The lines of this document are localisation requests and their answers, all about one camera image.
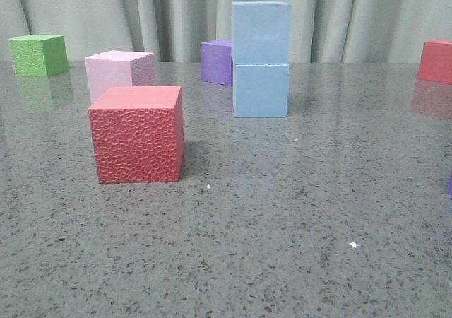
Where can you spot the pink foam cube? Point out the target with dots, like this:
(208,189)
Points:
(119,68)

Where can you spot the grey-green curtain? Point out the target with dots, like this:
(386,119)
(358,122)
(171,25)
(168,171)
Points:
(326,31)

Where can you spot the purple foam cube near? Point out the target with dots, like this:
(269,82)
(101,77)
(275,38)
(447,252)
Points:
(449,185)

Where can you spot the purple foam cube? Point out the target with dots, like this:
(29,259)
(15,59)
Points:
(216,62)
(449,185)

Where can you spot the green foam cube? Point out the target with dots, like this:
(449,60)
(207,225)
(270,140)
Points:
(39,55)

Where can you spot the red foam cube far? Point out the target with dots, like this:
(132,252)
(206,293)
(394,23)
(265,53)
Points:
(436,62)

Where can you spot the light blue foam cube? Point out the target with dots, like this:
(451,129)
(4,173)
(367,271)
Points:
(260,90)
(260,32)

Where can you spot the red textured foam cube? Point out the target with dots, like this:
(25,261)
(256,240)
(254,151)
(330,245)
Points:
(138,134)

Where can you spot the purple foam cube far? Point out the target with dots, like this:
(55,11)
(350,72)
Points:
(216,62)

